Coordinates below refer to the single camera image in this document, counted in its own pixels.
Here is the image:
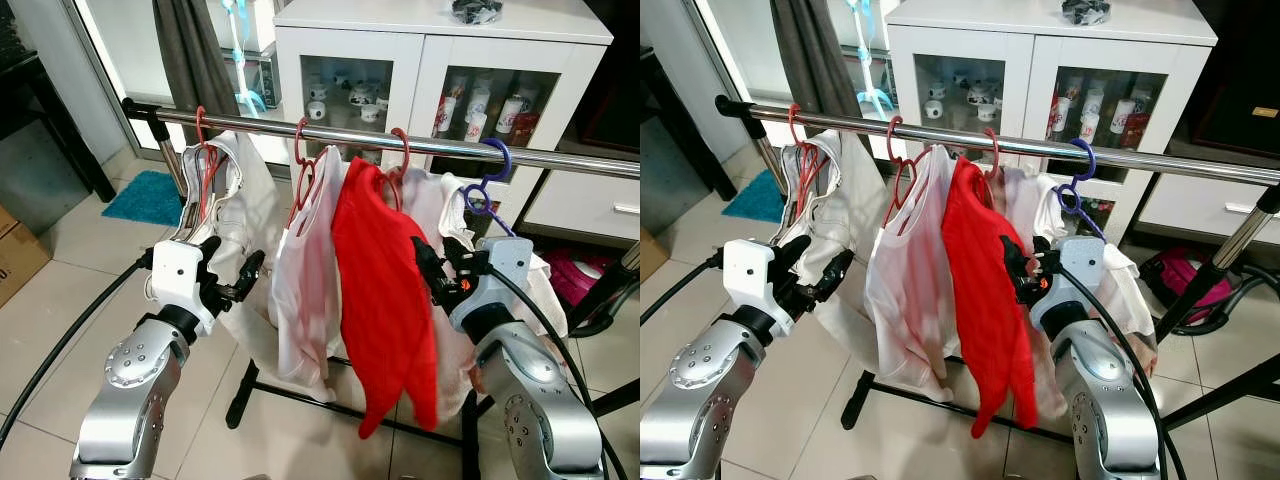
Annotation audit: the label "cream white jacket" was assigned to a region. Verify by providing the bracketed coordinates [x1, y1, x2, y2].
[148, 130, 286, 376]
[775, 130, 881, 361]

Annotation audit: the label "red plastic hanger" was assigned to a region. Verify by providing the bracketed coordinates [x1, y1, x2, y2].
[383, 127, 413, 213]
[192, 105, 229, 223]
[882, 115, 921, 231]
[787, 103, 823, 216]
[975, 127, 1004, 201]
[288, 117, 323, 229]

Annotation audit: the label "blue plastic hanger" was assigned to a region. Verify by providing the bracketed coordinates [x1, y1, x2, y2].
[462, 137, 519, 239]
[1055, 137, 1109, 241]

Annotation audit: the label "red shirt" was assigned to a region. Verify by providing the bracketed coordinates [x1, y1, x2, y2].
[330, 157, 441, 441]
[940, 157, 1041, 439]

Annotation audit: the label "white printed t-shirt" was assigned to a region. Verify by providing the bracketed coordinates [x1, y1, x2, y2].
[1000, 165, 1161, 421]
[398, 168, 571, 421]

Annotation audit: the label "plain white t-shirt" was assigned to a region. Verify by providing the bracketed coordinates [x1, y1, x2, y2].
[270, 145, 349, 403]
[865, 145, 956, 401]

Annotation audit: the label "teal floor mat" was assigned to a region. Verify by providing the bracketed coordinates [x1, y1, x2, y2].
[722, 168, 786, 223]
[100, 170, 187, 228]

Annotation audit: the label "pink vacuum cleaner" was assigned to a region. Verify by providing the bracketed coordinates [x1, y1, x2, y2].
[543, 247, 613, 311]
[1140, 245, 1236, 323]

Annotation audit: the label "white low drawer cabinet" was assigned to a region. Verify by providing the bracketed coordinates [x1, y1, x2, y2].
[1138, 175, 1280, 246]
[523, 165, 641, 243]

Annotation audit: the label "silver black clothes rack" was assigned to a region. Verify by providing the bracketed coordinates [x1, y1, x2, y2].
[122, 97, 641, 480]
[715, 95, 1280, 446]

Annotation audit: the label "brown cardboard box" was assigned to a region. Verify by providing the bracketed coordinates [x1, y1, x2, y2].
[640, 228, 671, 284]
[0, 205, 51, 308]

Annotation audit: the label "light blue plastic hangers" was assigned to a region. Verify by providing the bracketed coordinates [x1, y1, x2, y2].
[845, 0, 896, 116]
[220, 0, 271, 116]

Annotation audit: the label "black side table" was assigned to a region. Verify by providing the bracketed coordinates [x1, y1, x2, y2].
[0, 50, 118, 203]
[640, 50, 736, 201]

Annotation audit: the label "dark grey curtain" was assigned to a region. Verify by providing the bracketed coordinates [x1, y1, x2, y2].
[770, 0, 851, 141]
[152, 0, 243, 149]

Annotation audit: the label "white framed glass door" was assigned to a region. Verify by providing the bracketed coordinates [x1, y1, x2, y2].
[645, 0, 896, 161]
[8, 0, 283, 166]

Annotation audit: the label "white glass door cabinet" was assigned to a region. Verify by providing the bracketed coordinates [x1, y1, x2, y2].
[272, 0, 614, 233]
[885, 0, 1219, 246]

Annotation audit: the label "black television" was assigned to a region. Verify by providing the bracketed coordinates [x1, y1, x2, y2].
[572, 0, 641, 156]
[1190, 0, 1280, 161]

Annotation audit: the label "black crumpled object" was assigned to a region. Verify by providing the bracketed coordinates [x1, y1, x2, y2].
[451, 0, 507, 26]
[1060, 0, 1113, 26]

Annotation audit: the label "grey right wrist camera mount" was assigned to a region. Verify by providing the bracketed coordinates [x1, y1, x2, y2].
[1030, 237, 1106, 336]
[448, 238, 534, 336]

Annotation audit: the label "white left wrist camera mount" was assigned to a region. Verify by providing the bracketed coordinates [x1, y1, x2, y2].
[722, 238, 791, 323]
[150, 240, 219, 336]

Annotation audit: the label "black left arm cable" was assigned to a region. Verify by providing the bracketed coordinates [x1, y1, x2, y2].
[0, 250, 153, 446]
[640, 252, 726, 326]

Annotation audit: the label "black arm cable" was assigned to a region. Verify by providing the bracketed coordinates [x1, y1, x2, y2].
[640, 252, 726, 326]
[0, 250, 153, 446]
[1060, 262, 1191, 480]
[485, 262, 633, 480]

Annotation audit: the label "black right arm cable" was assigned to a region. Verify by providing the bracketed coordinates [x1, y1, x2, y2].
[1060, 262, 1191, 480]
[485, 262, 633, 480]

